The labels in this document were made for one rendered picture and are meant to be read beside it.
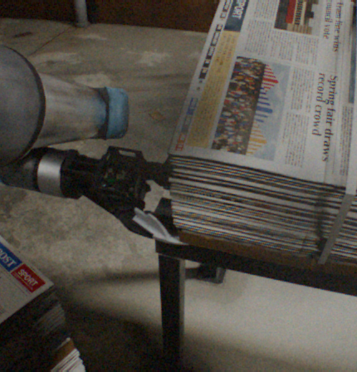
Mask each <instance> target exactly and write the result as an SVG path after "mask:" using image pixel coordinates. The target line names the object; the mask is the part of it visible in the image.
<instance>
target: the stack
mask: <svg viewBox="0 0 357 372"><path fill-rule="evenodd" d="M56 290H57V288H56V287H55V285H54V283H53V282H52V281H50V280H49V279H48V278H47V277H45V276H44V275H43V274H42V273H41V272H40V271H38V270H37V269H36V267H35V266H34V265H32V264H31V263H30V262H29V261H28V260H27V259H26V258H25V257H24V256H23V255H22V254H21V253H20V252H18V251H17V249H15V248H14V247H13V246H12V245H10V244H9V242H7V241H6V240H4V239H3V238H2V237H1V236H0V372H34V371H35V370H36V369H37V368H40V366H41V365H42V364H44V362H45V361H46V360H49V358H50V357H52V356H53V355H54V353H56V352H57V351H58V350H59V349H60V348H61V347H62V346H63V345H65V344H66V343H67V342H68V341H70V338H69V336H70V333H69V332H68V328H67V326H66V321H65V319H66V318H65V317H64V315H65V312H64V310H63V309H62V308H61V301H59V300H58V298H57V297H56V296H55V294H56V293H57V291H56ZM78 356H79V351H77V350H76V349H74V350H73V351H72V352H71V353H70V354H69V355H68V356H67V357H66V358H65V359H64V360H63V361H61V362H60V363H59V364H58V365H57V366H56V367H55V368H54V369H52V370H51V371H49V372H85V371H84V369H85V366H84V365H83V364H82V363H83V362H82V361H81V359H80V358H79V357H78Z"/></svg>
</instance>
